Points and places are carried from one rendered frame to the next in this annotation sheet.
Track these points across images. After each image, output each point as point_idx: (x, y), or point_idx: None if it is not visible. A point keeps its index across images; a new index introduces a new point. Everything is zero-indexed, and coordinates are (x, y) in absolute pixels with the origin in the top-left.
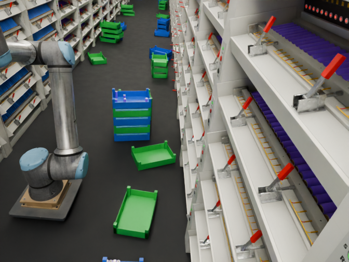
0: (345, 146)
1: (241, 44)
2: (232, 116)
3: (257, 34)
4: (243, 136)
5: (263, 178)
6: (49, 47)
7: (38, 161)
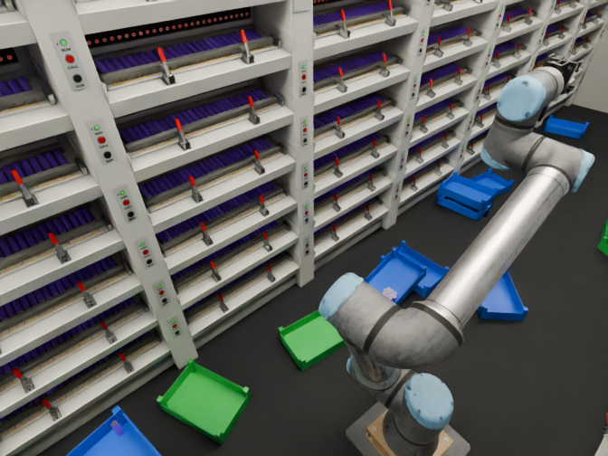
0: (403, 20)
1: (328, 42)
2: (335, 93)
3: None
4: (352, 86)
5: (375, 77)
6: (381, 293)
7: (427, 374)
